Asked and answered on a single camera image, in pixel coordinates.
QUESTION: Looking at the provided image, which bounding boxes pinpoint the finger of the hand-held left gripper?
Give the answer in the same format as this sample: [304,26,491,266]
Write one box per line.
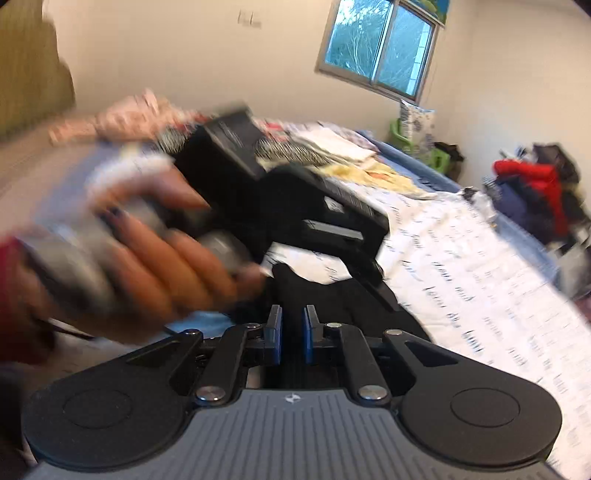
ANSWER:
[346,256,402,311]

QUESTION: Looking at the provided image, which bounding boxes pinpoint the pile of dark clothes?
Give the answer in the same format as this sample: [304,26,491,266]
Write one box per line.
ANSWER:
[482,143,591,296]

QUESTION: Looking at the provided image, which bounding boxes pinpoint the sliding glass window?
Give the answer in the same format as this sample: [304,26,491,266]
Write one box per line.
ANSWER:
[315,0,448,103]

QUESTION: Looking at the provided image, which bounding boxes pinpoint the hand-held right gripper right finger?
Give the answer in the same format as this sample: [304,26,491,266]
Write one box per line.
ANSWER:
[302,305,459,405]

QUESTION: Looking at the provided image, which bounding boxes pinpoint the green plastic chair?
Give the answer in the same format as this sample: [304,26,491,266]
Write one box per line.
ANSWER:
[390,119,452,175]

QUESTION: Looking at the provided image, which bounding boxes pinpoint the red jacket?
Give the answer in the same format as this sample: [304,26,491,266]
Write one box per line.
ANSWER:
[493,159,568,236]

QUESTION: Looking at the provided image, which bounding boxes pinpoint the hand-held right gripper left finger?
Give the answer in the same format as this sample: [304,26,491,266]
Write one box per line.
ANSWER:
[124,305,283,405]

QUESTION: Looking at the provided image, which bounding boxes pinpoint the white script-print duvet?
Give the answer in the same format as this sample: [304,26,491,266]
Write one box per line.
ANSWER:
[268,185,591,480]

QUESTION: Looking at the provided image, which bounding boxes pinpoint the person's left hand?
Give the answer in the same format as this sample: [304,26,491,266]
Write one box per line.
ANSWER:
[9,154,269,344]

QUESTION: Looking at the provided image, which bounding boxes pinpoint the floral pillow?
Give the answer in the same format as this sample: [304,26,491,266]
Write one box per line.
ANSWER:
[399,100,437,153]

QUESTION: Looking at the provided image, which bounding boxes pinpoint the olive padded headboard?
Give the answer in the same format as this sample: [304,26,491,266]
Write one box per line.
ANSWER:
[0,0,77,144]

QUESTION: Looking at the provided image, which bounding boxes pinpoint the black pants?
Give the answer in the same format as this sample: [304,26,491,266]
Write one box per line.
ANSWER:
[231,262,437,391]

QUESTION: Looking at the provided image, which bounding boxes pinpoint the zebra striped cloth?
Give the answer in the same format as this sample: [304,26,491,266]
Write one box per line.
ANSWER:
[254,137,329,168]

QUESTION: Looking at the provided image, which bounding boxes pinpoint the red floral cloth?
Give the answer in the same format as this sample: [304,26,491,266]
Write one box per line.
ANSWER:
[48,90,208,147]

